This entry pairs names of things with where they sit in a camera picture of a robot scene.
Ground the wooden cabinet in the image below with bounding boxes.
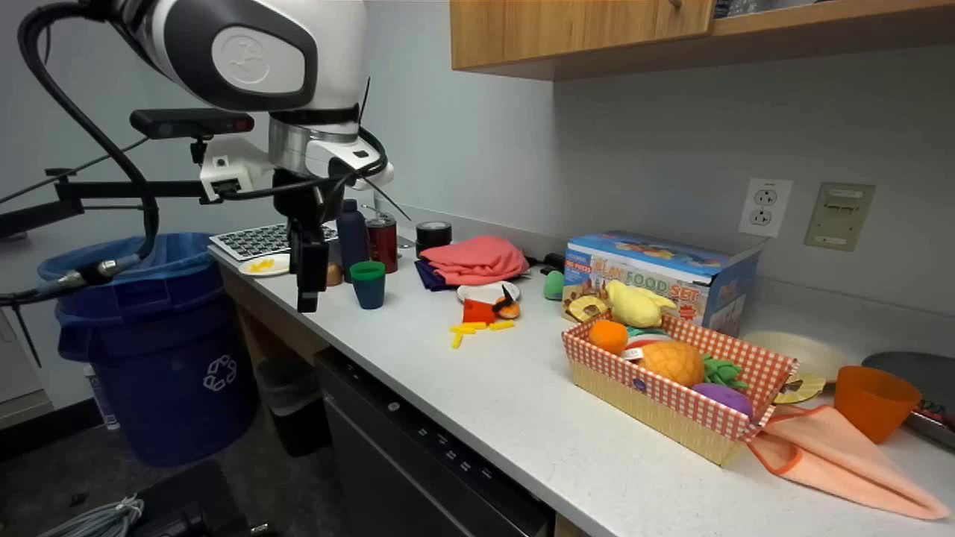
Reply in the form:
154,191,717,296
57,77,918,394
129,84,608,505
451,0,955,80

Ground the white power outlet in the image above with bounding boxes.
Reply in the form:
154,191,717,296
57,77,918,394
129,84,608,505
740,178,794,239

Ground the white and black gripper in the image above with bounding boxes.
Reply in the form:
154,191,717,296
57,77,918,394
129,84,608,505
200,106,393,312

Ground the blue recycling bin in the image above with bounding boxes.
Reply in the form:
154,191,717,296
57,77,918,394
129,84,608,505
57,232,257,466

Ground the pink folded cloth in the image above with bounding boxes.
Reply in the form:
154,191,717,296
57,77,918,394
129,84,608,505
420,236,529,285

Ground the black dishwasher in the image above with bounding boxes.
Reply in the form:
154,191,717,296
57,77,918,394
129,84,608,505
315,348,555,537

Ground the orange cloth napkin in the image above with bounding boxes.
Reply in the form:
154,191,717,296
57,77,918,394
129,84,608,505
748,406,948,523

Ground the red white plush toy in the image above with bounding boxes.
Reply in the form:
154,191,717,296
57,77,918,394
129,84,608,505
455,281,523,323

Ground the small black trash bin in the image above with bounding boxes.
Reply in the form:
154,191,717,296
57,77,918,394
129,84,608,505
257,357,327,457

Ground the white dish drying rack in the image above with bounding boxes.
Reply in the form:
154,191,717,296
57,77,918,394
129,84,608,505
206,217,341,266

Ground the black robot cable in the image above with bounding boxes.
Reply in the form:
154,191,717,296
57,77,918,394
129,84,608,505
15,0,160,262

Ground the black can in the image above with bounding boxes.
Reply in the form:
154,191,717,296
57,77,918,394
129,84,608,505
414,221,454,251

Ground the green and blue cup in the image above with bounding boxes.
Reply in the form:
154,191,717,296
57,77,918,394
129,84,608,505
349,260,384,309

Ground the dark grey plate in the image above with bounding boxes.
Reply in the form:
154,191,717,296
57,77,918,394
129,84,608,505
864,351,955,451

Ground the orange plush fruit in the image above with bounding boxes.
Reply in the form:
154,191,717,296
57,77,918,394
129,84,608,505
640,339,703,385

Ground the beige wall switch plate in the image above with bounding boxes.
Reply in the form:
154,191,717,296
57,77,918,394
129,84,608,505
806,183,873,251

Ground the small orange toy ball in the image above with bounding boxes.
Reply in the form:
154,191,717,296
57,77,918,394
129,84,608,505
588,320,629,354

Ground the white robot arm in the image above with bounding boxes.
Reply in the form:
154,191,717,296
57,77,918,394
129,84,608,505
115,0,391,312

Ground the yellow plush banana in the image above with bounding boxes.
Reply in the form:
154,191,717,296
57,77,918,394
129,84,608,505
605,281,675,329

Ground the blue toy food box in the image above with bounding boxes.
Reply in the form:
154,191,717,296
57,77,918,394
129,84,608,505
563,232,757,333

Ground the dark red jar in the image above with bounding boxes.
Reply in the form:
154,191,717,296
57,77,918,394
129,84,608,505
366,217,396,271

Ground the cream bowl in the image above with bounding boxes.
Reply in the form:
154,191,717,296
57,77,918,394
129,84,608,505
745,330,846,406

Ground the purple toy eggplant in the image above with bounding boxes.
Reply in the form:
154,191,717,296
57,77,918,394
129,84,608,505
693,382,752,417

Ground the black camera on boom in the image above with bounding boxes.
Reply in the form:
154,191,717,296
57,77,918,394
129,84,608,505
0,106,254,236

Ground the red checkered basket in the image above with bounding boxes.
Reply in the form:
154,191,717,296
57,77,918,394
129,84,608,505
561,317,796,466

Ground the orange plastic cup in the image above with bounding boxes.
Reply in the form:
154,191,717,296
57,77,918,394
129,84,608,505
836,367,921,444

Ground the dark blue bottle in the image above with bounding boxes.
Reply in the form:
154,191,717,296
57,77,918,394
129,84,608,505
336,199,370,269

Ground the white plate with yellow food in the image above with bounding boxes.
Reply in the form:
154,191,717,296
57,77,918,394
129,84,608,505
239,253,290,278

